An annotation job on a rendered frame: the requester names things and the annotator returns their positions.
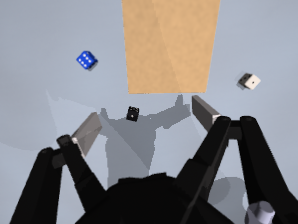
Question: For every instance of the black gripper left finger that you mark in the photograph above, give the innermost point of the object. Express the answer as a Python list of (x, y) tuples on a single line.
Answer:
[(38, 203)]

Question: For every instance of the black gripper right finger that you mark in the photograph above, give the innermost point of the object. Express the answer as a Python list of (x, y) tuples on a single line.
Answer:
[(269, 199)]

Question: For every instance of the blue die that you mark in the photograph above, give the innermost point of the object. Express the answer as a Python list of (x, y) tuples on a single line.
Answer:
[(87, 60)]

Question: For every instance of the black die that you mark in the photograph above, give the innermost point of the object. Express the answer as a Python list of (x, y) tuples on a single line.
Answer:
[(132, 114)]

